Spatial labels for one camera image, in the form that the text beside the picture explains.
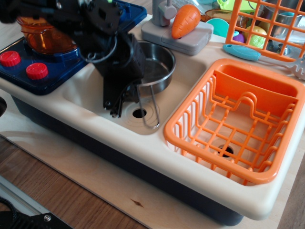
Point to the orange toy carrot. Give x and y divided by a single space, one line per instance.
185 21

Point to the stainless steel pan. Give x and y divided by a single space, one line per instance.
160 64

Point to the steel pot in basket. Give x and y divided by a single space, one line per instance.
284 23

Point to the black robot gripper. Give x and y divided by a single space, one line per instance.
120 60

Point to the purple toy piece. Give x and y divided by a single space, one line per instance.
239 37

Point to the red stove knob left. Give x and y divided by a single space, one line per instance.
10 58

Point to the orange dish drying rack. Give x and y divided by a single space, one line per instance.
237 121

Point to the orange plastic grid basket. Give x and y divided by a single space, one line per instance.
243 13

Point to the red stove knob right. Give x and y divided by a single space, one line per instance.
37 71

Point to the blue toy stove top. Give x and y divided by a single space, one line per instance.
61 66

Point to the brown transparent lid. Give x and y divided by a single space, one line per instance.
217 14

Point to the red stove knob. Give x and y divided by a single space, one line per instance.
37 71
10 58

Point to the yellow green toy vegetable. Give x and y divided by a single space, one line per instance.
256 40

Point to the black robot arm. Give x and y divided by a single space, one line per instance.
94 26

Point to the grey toy faucet base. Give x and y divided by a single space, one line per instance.
158 30

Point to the teal handled slotted spatula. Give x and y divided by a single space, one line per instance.
296 67

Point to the orange transparent pot with lid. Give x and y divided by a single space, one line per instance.
44 38

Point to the cream toy sink unit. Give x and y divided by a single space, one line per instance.
77 103

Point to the teal plastic cup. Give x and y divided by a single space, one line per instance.
220 27

